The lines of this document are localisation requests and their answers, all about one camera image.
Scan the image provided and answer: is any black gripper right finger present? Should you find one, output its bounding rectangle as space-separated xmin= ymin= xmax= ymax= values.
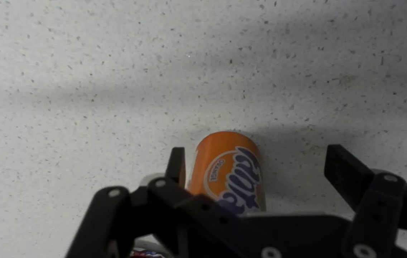
xmin=323 ymin=143 xmax=407 ymax=258

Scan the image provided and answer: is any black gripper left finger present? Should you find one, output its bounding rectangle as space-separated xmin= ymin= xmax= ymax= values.
xmin=64 ymin=146 xmax=280 ymax=258

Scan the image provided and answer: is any orange soda can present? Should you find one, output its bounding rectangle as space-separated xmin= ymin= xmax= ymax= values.
xmin=186 ymin=130 xmax=268 ymax=218

